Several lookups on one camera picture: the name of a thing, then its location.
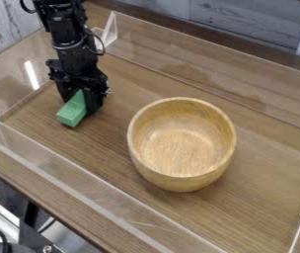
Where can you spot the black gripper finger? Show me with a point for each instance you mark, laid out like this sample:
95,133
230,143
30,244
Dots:
67,90
93,98

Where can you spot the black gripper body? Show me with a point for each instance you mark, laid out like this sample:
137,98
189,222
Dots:
88,79

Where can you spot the green rectangular block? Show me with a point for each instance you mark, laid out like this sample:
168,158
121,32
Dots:
73,111

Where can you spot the brown wooden bowl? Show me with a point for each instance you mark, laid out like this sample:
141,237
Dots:
181,140

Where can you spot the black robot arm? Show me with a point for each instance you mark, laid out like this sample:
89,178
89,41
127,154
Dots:
73,70

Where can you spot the clear acrylic tray barrier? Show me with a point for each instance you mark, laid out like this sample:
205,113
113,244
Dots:
76,172

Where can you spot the black table leg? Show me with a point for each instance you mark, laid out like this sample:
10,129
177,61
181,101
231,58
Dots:
30,214

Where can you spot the black metal bracket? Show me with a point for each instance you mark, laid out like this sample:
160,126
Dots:
34,240

